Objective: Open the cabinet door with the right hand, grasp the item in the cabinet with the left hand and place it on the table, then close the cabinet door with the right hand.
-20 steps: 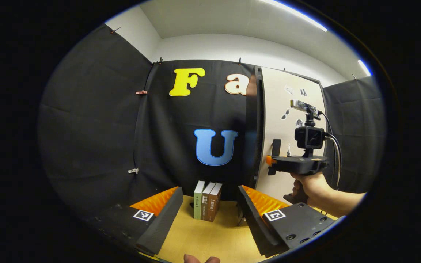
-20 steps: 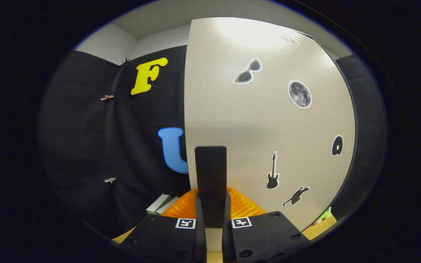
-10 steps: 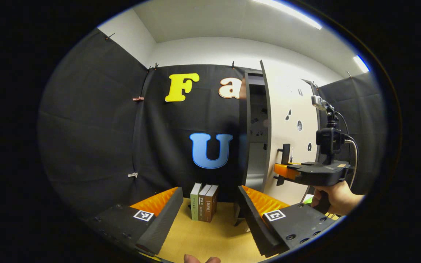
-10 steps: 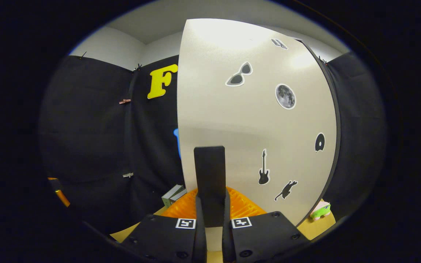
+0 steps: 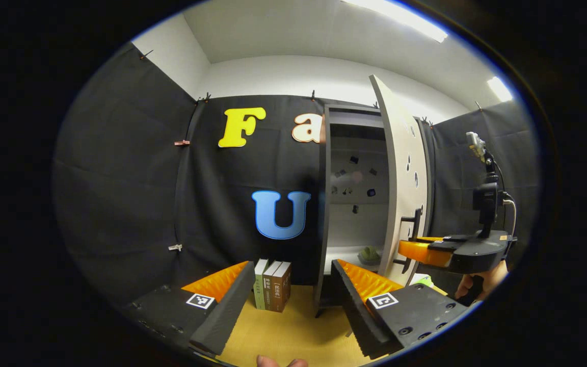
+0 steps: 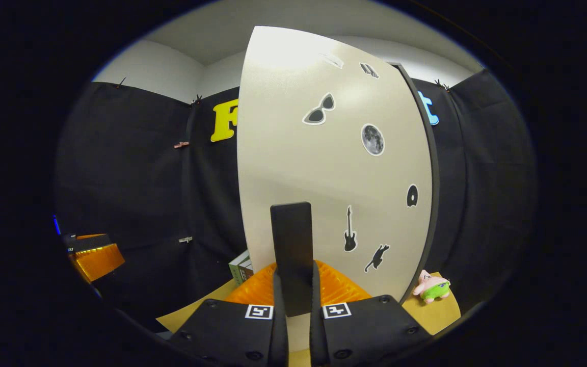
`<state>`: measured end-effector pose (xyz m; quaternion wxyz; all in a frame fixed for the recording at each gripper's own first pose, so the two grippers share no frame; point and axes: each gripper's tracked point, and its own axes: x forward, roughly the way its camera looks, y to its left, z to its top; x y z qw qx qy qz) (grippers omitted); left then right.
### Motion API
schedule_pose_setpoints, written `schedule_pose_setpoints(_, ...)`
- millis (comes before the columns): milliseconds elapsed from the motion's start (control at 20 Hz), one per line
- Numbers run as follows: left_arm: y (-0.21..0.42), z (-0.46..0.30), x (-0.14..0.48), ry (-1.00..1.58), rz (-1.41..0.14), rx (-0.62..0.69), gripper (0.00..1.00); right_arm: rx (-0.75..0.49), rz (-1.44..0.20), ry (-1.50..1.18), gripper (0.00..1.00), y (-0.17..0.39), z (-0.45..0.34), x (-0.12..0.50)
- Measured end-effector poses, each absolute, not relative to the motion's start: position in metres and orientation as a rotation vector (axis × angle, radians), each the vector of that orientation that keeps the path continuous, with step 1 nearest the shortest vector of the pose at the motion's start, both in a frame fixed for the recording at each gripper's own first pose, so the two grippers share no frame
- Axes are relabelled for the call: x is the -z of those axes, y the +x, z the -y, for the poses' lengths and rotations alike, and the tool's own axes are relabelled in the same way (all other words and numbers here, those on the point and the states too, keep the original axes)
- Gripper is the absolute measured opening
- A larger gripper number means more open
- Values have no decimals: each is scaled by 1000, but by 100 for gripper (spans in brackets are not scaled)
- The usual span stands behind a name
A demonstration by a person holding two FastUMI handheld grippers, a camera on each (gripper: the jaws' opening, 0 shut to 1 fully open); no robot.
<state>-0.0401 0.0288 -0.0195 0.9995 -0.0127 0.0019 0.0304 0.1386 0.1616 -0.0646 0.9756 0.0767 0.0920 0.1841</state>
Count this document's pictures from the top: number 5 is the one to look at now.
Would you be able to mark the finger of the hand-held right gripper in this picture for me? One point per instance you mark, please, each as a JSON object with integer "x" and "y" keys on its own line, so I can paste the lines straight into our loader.
{"x": 451, "y": 237}
{"x": 418, "y": 252}

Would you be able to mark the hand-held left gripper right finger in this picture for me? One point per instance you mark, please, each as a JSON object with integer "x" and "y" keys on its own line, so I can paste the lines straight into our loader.
{"x": 357, "y": 313}

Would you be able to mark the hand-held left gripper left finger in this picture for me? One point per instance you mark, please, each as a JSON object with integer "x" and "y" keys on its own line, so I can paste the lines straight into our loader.
{"x": 230, "y": 311}

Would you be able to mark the green bottle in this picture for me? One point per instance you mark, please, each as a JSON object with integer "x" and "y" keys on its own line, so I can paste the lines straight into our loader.
{"x": 370, "y": 255}

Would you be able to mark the beige cabinet door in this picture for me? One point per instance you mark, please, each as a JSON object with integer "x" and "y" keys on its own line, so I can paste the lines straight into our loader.
{"x": 398, "y": 178}

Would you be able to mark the dark grey cabinet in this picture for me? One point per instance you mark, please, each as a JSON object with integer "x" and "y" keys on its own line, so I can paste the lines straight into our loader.
{"x": 323, "y": 204}

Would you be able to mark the green spine book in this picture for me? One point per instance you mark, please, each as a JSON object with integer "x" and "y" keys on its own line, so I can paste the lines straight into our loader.
{"x": 260, "y": 285}

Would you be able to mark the white clothes peg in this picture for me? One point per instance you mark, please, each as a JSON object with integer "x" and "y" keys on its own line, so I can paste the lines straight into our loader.
{"x": 175, "y": 247}

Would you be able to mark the black backdrop cloth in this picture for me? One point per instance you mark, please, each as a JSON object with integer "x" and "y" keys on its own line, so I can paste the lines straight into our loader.
{"x": 120, "y": 204}

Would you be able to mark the small ceiling light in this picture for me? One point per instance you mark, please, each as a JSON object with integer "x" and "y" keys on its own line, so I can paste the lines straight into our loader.
{"x": 500, "y": 89}

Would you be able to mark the pink clothes peg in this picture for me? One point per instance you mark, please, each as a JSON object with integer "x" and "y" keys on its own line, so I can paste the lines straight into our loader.
{"x": 182, "y": 143}

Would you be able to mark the long ceiling light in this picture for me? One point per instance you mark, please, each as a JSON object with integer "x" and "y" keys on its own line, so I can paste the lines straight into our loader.
{"x": 400, "y": 18}

